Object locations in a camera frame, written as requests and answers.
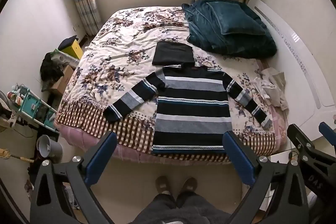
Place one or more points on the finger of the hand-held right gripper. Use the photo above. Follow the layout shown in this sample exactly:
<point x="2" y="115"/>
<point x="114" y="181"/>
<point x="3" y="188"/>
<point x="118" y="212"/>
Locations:
<point x="328" y="132"/>
<point x="296" y="134"/>

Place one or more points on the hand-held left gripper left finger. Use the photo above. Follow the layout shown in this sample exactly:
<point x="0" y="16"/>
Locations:
<point x="101" y="158"/>

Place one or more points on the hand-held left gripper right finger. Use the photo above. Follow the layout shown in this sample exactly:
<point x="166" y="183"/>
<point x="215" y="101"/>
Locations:
<point x="237" y="161"/>

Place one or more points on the striped knit sweater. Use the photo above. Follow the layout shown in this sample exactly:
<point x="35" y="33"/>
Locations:
<point x="191" y="113"/>

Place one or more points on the beige crumpled clothes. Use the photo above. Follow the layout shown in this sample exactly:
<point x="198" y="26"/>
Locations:
<point x="275" y="85"/>

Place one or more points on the pink mattress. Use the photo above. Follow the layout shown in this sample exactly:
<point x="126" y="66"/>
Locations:
<point x="279" y="124"/>

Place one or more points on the grey bucket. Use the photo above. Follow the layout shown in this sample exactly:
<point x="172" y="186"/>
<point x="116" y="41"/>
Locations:
<point x="50" y="150"/>

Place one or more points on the person's right slipper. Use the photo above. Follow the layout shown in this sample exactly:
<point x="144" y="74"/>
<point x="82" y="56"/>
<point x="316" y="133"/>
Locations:
<point x="189" y="184"/>

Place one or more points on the person's slipper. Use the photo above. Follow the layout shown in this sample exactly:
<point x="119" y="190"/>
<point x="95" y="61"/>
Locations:
<point x="162" y="183"/>
<point x="189" y="184"/>

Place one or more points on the person's left slipper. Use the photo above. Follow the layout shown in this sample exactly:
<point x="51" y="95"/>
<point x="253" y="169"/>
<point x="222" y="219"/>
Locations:
<point x="162" y="183"/>

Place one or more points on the yellow broom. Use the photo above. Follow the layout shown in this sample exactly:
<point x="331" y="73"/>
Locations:
<point x="23" y="159"/>

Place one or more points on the white headboard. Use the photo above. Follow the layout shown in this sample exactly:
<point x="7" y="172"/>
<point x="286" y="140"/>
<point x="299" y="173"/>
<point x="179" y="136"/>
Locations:
<point x="296" y="50"/>

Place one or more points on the cardboard box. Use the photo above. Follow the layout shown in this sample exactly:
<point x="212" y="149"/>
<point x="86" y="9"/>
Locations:
<point x="63" y="82"/>

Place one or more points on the teal shelf cart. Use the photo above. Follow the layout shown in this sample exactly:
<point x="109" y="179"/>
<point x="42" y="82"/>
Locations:
<point x="29" y="106"/>

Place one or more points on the black bag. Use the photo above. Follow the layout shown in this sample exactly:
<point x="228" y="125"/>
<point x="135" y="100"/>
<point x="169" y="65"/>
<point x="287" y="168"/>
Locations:
<point x="51" y="67"/>

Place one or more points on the yellow box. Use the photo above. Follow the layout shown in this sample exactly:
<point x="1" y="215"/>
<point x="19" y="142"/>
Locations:
<point x="74" y="49"/>

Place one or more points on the teal plush blanket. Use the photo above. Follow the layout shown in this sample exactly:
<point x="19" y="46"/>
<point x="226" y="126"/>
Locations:
<point x="231" y="43"/>

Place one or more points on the black folded garment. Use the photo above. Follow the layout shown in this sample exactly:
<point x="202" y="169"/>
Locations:
<point x="172" y="53"/>

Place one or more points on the teal plush pillow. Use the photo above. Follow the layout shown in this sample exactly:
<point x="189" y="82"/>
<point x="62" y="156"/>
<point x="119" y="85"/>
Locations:
<point x="236" y="18"/>

